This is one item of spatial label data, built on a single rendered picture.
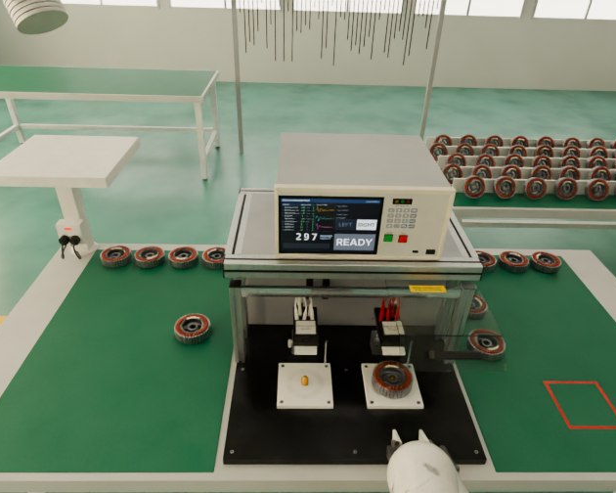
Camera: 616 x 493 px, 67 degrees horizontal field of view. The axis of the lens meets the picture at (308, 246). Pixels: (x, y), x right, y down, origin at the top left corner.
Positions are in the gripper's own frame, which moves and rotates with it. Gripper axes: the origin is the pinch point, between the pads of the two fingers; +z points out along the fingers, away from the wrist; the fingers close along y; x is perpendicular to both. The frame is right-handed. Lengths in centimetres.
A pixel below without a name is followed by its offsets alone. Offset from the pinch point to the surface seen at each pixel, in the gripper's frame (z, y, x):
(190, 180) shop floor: 315, -121, 85
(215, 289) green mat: 63, -56, 26
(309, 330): 20.8, -23.2, 21.0
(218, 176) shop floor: 323, -97, 90
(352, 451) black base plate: 5.5, -12.7, -5.2
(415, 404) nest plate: 16.1, 5.3, 2.3
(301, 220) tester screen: 11, -26, 51
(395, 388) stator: 16.0, -0.1, 6.6
